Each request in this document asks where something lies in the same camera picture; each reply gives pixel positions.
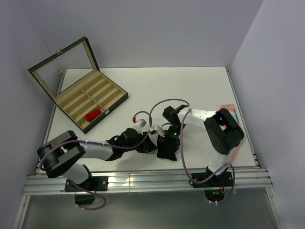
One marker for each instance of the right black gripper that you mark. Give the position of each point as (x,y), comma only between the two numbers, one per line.
(173,143)

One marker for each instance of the black compartment display box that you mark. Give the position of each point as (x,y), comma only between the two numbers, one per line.
(73,81)

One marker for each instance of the pink patterned sock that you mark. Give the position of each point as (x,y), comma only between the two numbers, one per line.
(231,108)

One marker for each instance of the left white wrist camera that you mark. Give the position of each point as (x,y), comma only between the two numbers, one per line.
(138,125)

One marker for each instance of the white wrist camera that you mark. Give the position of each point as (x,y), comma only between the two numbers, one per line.
(156,130)
(138,125)

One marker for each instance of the aluminium table frame rail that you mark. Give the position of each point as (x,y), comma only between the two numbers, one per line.
(144,181)

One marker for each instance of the small black box under rail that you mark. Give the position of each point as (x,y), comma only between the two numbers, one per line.
(84,199)

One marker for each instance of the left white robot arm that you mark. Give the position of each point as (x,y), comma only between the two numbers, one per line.
(60,155)

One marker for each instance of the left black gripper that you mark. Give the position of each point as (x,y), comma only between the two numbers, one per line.
(147,146)

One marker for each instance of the black striped sock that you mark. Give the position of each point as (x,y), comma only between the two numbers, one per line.
(163,152)

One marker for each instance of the red santa sock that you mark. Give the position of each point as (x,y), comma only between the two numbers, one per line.
(93,115)

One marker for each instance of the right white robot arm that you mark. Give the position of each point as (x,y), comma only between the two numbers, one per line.
(223,131)

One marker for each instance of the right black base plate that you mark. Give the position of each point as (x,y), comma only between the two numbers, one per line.
(223,180)

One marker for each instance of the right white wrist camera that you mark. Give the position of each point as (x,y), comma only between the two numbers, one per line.
(156,130)

